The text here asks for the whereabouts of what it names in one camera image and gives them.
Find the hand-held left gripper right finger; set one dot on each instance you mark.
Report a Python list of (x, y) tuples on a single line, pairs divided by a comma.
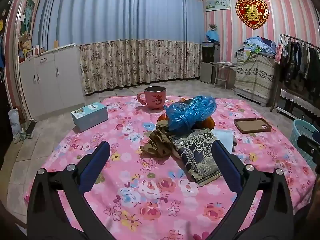
[(226, 162)]

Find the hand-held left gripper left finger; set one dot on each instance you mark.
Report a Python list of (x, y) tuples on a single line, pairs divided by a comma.
[(96, 162)]

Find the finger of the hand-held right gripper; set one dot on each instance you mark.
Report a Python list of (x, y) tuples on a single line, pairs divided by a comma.
[(308, 147)]

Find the teal plastic basket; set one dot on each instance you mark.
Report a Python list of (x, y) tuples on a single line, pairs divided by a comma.
[(298, 130)]

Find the pale blue paper sheet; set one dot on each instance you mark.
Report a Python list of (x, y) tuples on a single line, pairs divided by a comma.
[(225, 136)]

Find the dark patterned packet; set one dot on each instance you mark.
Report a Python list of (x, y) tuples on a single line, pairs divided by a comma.
[(197, 155)]

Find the orange plastic bag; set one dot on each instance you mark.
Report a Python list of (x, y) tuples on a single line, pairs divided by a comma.
[(207, 123)]

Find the blue plastic bag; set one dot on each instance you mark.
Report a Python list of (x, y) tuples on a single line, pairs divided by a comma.
[(190, 112)]

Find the olive cloth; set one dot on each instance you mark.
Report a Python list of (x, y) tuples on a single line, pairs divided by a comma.
[(158, 142)]

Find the brown phone case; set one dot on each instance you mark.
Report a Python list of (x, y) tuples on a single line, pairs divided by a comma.
[(250, 126)]

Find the light blue tissue box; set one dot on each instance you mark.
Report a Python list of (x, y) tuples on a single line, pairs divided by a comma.
[(87, 120)]

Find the low cabinet with lace cloth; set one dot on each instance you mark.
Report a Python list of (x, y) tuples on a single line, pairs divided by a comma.
[(300, 100)]

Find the pink floral tablecloth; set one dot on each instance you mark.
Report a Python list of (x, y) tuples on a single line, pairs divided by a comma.
[(150, 200)]

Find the pink cup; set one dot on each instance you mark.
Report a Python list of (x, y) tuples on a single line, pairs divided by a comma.
[(155, 100)]

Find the row of hanging clothes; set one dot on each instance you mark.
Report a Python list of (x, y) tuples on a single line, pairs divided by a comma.
[(300, 60)]

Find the white bag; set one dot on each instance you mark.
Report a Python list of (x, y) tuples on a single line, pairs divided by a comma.
[(15, 127)]

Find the cabinet under patterned cloth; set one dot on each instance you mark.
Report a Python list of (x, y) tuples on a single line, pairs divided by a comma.
[(252, 77)]

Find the white cabinet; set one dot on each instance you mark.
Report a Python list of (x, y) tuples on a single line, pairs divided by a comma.
[(50, 80)]

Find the small side table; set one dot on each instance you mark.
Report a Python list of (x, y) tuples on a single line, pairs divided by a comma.
[(222, 64)]

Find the grey water dispenser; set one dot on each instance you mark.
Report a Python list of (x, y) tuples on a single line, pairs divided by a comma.
[(206, 62)]

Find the pink hanging bag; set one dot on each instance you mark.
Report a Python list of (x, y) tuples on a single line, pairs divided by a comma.
[(278, 50)]

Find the metal clothes rack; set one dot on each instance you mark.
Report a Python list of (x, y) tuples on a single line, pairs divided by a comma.
[(295, 38)]

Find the pile of bedding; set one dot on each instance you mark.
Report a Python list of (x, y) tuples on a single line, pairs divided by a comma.
[(260, 42)]

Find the blue bottle cover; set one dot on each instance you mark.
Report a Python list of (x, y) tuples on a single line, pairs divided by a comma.
[(212, 36)]

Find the small potted plant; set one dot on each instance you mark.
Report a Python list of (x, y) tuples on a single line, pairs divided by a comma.
[(212, 26)]

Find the blue curtain with floral hem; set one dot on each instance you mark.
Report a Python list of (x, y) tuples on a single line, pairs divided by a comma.
[(112, 17)]

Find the red heart wall decoration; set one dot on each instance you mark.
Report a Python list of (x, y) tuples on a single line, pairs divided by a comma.
[(252, 12)]

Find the long wall picture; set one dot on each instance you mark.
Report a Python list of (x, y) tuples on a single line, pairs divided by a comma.
[(217, 3)]

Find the wall poster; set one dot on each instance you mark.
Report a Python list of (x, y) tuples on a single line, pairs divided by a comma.
[(28, 17)]

